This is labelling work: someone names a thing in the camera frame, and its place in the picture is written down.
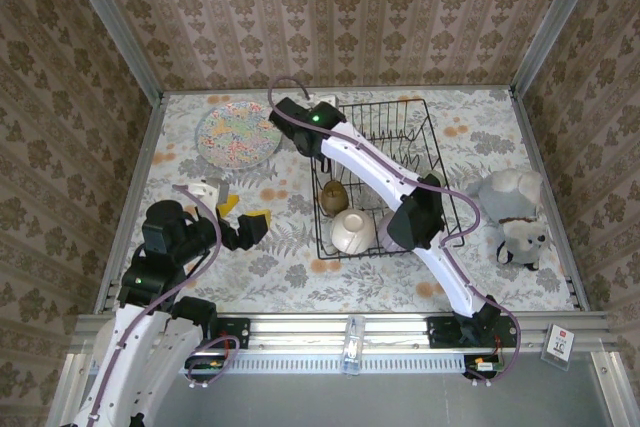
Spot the colourful floral pattern plate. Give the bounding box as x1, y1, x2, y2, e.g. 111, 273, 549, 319
194, 100, 282, 169

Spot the beige ceramic bowl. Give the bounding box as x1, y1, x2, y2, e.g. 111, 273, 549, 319
330, 208, 375, 253

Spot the brown ceramic cup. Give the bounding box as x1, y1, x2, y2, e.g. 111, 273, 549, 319
321, 179, 349, 217

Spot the floral fern print tablecloth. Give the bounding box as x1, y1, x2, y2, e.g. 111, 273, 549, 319
112, 89, 576, 313

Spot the purple ceramic bowl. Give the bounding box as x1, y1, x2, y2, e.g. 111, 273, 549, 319
375, 209, 401, 252

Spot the clear plastic holder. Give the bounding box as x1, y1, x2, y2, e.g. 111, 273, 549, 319
343, 315, 363, 378

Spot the grey metal shelf panel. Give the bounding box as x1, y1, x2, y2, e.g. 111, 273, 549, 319
49, 371, 621, 427

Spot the grey koala plush toy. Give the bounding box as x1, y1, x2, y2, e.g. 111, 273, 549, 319
464, 169, 549, 271

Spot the clear price tag stand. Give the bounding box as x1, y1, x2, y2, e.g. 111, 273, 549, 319
541, 322, 574, 372

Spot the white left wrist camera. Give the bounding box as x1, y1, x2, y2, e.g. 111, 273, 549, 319
185, 180, 222, 207

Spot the aluminium table edge rail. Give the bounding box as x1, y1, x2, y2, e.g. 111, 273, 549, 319
93, 92, 169, 314
508, 89, 590, 311

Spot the black wire dish rack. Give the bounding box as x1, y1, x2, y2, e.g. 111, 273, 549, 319
310, 98, 467, 262

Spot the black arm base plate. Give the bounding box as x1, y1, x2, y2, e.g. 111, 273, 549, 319
427, 315, 519, 349
169, 315, 252, 351

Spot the slotted grey cable duct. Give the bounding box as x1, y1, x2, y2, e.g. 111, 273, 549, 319
179, 354, 469, 377

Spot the aluminium frame post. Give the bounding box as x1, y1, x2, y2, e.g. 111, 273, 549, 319
55, 0, 166, 101
511, 0, 610, 96

